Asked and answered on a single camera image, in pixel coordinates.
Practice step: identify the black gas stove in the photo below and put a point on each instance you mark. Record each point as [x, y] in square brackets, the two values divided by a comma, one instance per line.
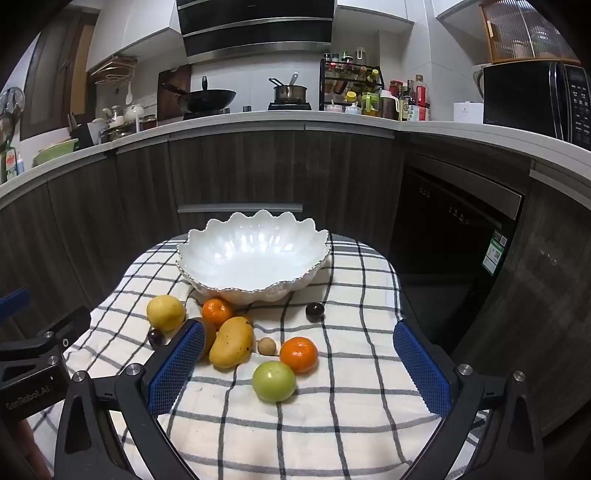
[288, 106]

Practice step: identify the brown kiwi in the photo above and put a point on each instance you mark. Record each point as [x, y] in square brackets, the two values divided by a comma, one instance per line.
[211, 337]

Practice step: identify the wall utensil rack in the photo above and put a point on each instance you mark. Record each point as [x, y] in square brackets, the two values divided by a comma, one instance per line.
[113, 69]

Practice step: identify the white scalloped bowl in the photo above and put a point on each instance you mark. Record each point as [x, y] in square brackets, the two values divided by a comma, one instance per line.
[254, 258]

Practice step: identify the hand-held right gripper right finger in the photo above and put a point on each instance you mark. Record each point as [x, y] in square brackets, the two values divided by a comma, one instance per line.
[422, 374]

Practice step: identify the green apple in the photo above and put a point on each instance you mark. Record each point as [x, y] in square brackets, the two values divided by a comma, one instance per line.
[274, 381]

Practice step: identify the brown jug with white lid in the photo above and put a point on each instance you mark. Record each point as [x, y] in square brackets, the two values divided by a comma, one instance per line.
[388, 107]

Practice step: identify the green lid glass jar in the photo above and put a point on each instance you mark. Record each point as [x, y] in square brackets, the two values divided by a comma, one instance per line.
[370, 105]

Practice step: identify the black white checkered cloth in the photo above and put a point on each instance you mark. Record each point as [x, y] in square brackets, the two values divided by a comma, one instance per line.
[323, 415]

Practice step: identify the black wok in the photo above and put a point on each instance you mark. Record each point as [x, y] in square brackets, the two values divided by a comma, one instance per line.
[207, 99]

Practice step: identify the brown wooden door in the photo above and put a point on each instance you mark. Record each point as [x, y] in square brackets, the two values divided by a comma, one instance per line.
[55, 69]

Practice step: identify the white kettle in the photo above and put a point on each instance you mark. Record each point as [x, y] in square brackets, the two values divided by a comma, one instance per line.
[478, 81]

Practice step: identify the yellow lemon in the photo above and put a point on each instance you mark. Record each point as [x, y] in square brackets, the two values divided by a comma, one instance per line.
[165, 313]

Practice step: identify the small tan longan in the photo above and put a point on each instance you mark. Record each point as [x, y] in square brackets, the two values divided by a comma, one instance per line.
[267, 346]

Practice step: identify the green white sticker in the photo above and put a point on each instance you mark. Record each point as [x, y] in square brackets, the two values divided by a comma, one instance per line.
[495, 254]

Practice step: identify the black dishwasher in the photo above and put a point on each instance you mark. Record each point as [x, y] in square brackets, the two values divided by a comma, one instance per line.
[443, 240]

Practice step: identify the dark sauce bottle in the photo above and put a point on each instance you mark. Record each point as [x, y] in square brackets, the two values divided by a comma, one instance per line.
[408, 108]

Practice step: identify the black knife block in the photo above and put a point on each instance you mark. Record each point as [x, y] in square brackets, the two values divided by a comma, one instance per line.
[85, 131]

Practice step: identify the black range hood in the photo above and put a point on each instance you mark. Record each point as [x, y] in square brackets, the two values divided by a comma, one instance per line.
[254, 32]

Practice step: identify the black microwave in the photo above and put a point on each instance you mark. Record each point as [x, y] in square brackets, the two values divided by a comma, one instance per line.
[521, 97]

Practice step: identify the orange tangerine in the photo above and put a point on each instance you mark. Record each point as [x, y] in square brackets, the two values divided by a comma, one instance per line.
[299, 354]
[218, 311]

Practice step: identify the white canister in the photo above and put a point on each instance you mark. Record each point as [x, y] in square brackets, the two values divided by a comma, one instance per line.
[467, 113]

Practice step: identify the wooden ribbed glass cabinet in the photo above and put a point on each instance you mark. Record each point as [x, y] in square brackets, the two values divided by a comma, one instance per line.
[526, 32]

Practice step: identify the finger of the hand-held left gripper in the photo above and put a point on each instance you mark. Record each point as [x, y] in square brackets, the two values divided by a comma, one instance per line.
[55, 334]
[14, 304]

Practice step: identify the dark wooden cutting board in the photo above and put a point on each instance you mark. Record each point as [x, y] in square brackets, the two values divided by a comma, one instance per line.
[173, 76]

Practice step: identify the green bowl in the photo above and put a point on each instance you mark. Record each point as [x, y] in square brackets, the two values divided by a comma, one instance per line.
[55, 152]

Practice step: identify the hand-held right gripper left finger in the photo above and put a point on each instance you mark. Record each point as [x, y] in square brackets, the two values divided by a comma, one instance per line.
[178, 369]

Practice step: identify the steel saucepan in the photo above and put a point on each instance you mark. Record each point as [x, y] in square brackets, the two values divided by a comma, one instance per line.
[290, 93]

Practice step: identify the black spice rack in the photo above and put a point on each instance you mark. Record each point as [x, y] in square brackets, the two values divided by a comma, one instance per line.
[328, 85]

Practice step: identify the white spatula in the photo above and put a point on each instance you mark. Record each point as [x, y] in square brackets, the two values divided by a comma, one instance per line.
[129, 94]

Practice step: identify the dark wood lower cabinets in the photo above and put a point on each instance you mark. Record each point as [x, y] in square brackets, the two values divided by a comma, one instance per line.
[277, 170]

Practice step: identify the white teapot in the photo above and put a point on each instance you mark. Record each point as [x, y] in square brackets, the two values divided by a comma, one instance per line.
[135, 113]

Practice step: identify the red label bottle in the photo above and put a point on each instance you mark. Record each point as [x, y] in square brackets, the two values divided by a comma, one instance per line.
[421, 99]

